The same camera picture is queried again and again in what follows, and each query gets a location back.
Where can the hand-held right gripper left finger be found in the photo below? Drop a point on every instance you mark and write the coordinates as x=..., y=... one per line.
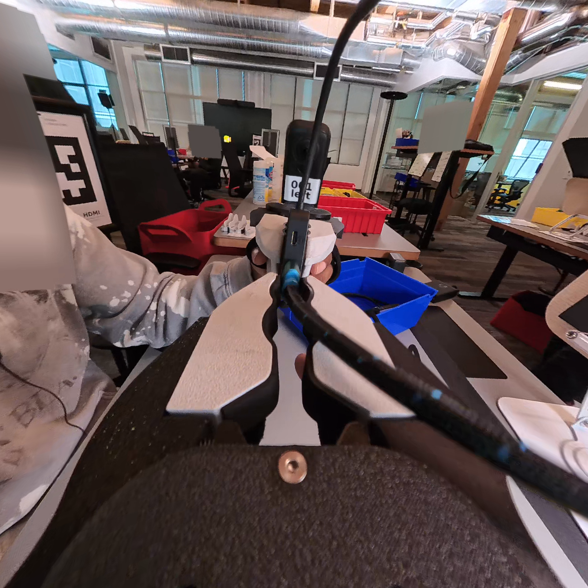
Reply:
x=220, y=358

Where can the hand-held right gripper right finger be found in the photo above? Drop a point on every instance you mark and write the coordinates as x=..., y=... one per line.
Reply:
x=349, y=381

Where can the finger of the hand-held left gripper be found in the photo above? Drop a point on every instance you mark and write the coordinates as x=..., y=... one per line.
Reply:
x=271, y=239
x=321, y=243

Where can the blue storage bin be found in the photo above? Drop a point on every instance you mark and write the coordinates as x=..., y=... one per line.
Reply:
x=381, y=285

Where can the person's left forearm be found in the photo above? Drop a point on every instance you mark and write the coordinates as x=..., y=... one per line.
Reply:
x=160, y=294

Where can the person's left hand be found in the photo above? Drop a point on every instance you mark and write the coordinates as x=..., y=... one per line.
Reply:
x=322, y=272

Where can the row of white dropper bottles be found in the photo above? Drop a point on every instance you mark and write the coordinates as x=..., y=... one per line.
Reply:
x=236, y=226

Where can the red ribbed bin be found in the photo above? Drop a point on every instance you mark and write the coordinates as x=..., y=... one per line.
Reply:
x=358, y=216

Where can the wipes canister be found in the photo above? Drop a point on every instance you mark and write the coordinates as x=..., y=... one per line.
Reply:
x=262, y=183

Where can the wooden table with bins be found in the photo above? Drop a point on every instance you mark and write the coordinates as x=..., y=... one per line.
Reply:
x=376, y=246

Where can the small grey device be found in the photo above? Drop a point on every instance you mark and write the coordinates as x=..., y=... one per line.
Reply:
x=397, y=262

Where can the large black monitor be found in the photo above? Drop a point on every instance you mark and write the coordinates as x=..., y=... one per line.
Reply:
x=234, y=121

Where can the red tote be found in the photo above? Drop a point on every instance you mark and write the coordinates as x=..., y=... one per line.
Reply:
x=183, y=234

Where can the black office chair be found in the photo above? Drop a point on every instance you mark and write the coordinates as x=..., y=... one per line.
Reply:
x=413, y=206

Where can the black floor lamp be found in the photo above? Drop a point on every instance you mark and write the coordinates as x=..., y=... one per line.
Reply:
x=394, y=95

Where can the white paper sheets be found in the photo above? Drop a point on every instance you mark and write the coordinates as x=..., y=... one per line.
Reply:
x=418, y=165

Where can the black lectern stand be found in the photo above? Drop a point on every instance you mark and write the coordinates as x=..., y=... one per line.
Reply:
x=441, y=202

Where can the small black adapter box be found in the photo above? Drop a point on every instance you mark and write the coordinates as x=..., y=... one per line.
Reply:
x=443, y=291

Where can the black folding board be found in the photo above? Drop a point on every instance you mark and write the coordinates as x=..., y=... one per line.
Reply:
x=142, y=193

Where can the red storage box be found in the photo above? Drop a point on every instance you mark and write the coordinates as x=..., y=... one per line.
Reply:
x=519, y=321

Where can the framed tag sign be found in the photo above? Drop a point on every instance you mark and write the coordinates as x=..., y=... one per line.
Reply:
x=99, y=183

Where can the white metal stand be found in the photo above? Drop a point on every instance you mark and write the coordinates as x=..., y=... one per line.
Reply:
x=537, y=427

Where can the wooden table with black legs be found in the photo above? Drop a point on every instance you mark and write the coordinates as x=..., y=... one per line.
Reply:
x=528, y=229

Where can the beige cardboard stand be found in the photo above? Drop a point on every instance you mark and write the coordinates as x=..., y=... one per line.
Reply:
x=579, y=197

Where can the black tilted panel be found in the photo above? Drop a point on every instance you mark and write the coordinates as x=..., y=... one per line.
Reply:
x=579, y=156

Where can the slim silver ventilation duct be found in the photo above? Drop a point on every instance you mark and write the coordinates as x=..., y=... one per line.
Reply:
x=252, y=62

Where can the wooden post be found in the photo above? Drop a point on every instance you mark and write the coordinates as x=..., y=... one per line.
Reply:
x=491, y=92

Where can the large silver ventilation duct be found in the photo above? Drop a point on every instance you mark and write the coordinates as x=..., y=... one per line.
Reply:
x=138, y=7

